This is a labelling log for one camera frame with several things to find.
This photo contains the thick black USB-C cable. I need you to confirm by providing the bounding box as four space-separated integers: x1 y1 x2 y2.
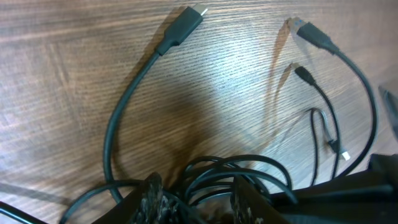
58 3 379 224

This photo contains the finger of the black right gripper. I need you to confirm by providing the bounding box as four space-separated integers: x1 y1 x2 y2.
378 81 397 139

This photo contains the black left camera cable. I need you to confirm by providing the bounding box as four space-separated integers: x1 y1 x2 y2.
0 200 47 224

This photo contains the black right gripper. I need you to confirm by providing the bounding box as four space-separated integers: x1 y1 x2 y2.
272 154 397 224

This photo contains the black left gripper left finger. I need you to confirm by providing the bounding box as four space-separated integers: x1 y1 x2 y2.
93 172 172 224

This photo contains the thin black USB cable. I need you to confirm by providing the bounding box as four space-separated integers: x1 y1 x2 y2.
180 62 351 206

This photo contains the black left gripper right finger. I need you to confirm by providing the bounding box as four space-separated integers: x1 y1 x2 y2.
231 175 280 224

